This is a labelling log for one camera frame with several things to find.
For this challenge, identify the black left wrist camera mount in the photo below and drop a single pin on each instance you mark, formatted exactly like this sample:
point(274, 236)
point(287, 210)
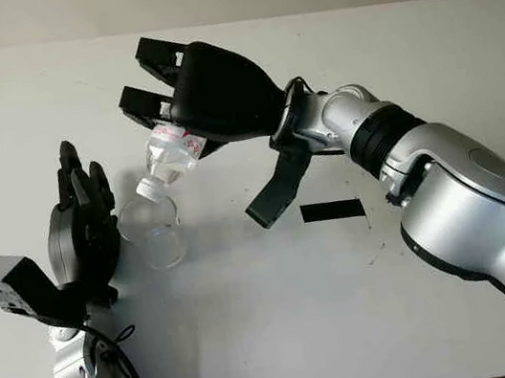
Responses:
point(17, 286)

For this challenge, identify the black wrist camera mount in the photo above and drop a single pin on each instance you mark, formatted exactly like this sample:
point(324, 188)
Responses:
point(277, 190)
point(17, 286)

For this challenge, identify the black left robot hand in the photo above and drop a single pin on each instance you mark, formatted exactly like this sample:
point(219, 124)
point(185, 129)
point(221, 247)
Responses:
point(80, 247)

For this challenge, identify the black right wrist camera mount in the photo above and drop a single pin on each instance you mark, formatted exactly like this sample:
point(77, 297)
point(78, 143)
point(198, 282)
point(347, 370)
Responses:
point(277, 190)

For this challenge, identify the black tape strip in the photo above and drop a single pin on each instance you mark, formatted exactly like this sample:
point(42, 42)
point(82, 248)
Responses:
point(334, 210)

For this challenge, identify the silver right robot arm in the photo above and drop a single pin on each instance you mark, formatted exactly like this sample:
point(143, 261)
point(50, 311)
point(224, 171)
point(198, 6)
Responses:
point(449, 175)

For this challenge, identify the clear plastic water bottle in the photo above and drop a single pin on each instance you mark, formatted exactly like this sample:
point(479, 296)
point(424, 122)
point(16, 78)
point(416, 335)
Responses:
point(165, 157)

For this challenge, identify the clear glass cup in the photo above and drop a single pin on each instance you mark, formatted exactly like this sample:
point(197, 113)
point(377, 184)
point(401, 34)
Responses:
point(161, 250)

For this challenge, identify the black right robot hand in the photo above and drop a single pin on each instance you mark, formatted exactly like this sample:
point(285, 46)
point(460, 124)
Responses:
point(227, 96)

